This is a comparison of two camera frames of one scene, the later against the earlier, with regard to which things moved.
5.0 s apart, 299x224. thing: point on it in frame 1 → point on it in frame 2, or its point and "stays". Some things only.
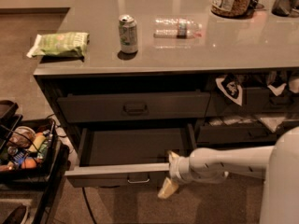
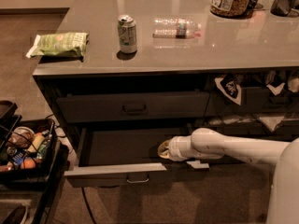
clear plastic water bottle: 177,28 stays
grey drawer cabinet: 132,73 stays
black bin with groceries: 30,151 stays
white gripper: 177,169 → 175,148
